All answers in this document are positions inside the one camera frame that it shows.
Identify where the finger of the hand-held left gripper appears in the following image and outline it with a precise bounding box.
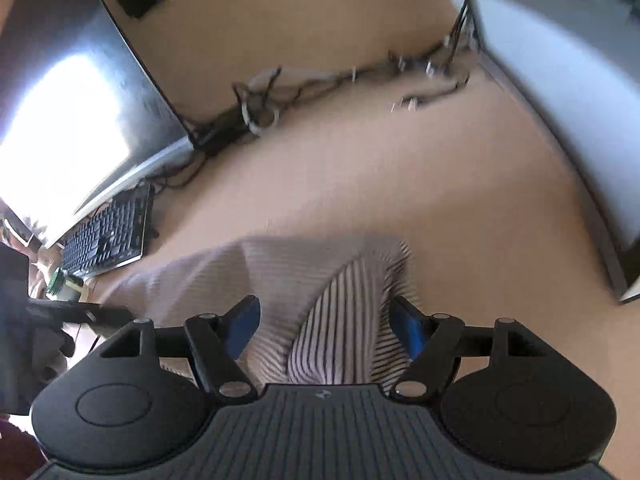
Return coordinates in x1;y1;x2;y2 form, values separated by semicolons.
27;298;135;339

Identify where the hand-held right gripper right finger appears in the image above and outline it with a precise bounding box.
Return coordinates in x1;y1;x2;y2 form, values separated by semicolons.
388;295;547;402

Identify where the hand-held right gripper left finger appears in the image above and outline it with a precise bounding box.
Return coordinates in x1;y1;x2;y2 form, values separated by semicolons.
100;294;262;404

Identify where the striped beige garment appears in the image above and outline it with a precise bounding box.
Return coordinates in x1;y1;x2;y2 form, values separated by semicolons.
100;234;427;387

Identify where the small green white item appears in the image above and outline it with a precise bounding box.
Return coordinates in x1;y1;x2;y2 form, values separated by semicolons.
46;267;85;302

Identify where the black keyboard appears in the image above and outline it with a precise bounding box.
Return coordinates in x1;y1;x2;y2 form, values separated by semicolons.
59;182;157;282

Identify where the dark red clothing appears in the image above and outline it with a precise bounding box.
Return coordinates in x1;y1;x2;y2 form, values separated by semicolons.
0;412;48;480

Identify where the black computer monitor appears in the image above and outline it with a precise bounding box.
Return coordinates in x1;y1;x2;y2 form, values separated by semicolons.
0;0;196;251

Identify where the tangled cable bundle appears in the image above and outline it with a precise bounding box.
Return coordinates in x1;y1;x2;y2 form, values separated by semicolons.
150;0;476;196

